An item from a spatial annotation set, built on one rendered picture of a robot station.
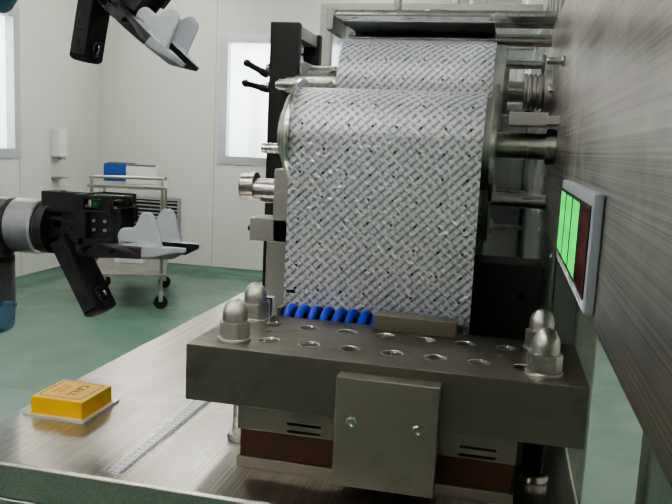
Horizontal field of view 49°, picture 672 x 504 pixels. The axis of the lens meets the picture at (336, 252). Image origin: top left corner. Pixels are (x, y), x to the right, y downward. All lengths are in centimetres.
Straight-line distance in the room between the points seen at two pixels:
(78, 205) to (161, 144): 618
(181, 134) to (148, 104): 43
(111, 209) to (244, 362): 33
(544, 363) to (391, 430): 16
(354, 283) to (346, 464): 26
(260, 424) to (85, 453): 20
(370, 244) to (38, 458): 44
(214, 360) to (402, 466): 22
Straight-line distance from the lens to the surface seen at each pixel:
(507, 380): 73
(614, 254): 39
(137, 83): 732
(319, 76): 122
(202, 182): 703
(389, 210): 91
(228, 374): 78
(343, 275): 93
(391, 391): 72
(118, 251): 98
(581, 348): 215
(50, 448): 89
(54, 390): 100
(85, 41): 109
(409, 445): 73
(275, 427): 79
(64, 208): 105
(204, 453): 85
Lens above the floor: 124
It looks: 8 degrees down
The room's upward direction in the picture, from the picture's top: 3 degrees clockwise
